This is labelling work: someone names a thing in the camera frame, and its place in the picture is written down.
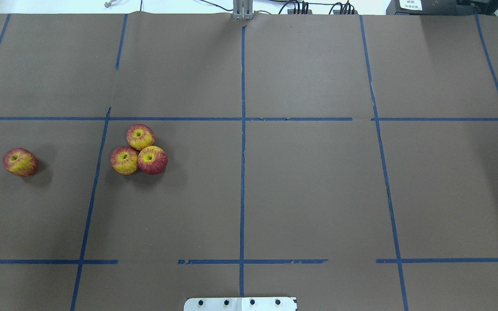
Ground silver aluminium frame post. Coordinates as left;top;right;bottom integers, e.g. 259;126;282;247
232;0;254;20

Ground black device with label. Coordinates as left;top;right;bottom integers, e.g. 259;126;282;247
386;0;498;16

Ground red yellow apple far front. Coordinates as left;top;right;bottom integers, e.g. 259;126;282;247
126;124;155;151

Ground red yellow apple beside tape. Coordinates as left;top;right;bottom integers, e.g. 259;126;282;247
109;147;138;175

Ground black cables on table edge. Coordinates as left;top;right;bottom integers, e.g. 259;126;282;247
197;0;358;15

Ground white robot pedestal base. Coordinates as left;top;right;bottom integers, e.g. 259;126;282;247
183;297;298;311

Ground red yellow apple near pedestal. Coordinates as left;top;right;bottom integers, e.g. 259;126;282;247
137;146;168;175

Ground lone red yellow apple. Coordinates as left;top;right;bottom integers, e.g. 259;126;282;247
3;148;39;177

